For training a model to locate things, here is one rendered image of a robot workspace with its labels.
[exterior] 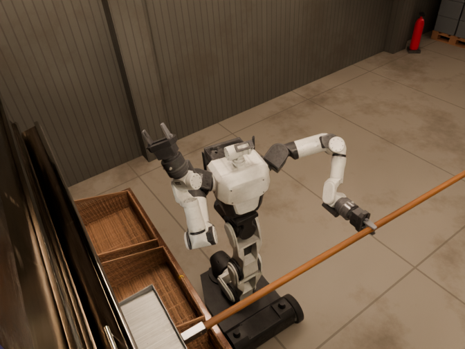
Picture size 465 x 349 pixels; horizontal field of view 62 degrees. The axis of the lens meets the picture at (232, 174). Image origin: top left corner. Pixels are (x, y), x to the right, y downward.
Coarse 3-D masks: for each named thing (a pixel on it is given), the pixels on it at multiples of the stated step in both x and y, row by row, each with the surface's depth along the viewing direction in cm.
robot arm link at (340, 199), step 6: (336, 192) 190; (336, 198) 185; (342, 198) 185; (348, 198) 185; (324, 204) 192; (336, 204) 184; (342, 204) 182; (330, 210) 189; (336, 210) 184; (336, 216) 188
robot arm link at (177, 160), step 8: (152, 144) 150; (160, 144) 145; (168, 144) 144; (152, 152) 148; (160, 152) 147; (168, 152) 147; (176, 152) 148; (168, 160) 148; (176, 160) 148; (184, 160) 151; (168, 168) 149; (176, 168) 148
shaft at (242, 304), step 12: (456, 180) 195; (432, 192) 188; (408, 204) 182; (396, 216) 178; (348, 240) 168; (324, 252) 164; (336, 252) 165; (312, 264) 160; (288, 276) 155; (264, 288) 152; (276, 288) 153; (252, 300) 148; (228, 312) 145; (204, 324) 141; (216, 324) 143
